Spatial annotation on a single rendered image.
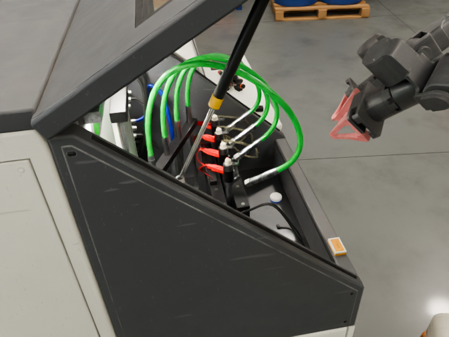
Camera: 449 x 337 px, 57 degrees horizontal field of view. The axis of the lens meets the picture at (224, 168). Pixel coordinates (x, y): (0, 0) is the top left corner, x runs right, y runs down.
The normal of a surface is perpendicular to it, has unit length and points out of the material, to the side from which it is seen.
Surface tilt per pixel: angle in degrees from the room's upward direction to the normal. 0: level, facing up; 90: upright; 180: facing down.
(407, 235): 0
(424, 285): 0
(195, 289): 90
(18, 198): 90
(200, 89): 90
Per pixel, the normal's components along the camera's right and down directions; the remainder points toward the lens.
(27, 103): -0.04, -0.79
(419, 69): 0.37, 0.01
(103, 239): 0.17, 0.59
